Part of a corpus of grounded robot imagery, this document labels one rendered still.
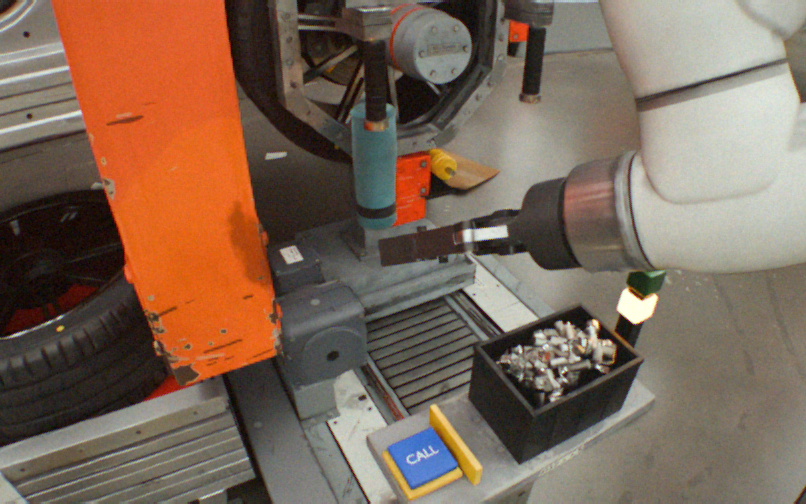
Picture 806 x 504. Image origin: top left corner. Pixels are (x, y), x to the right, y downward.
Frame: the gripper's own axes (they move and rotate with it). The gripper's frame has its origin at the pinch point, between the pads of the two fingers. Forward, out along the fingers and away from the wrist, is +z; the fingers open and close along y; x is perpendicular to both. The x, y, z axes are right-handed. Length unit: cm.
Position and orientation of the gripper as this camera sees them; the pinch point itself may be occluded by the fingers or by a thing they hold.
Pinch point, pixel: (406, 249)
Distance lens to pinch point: 54.4
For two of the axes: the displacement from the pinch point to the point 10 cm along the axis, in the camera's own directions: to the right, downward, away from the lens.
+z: -6.9, 1.1, 7.1
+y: 7.1, -0.7, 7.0
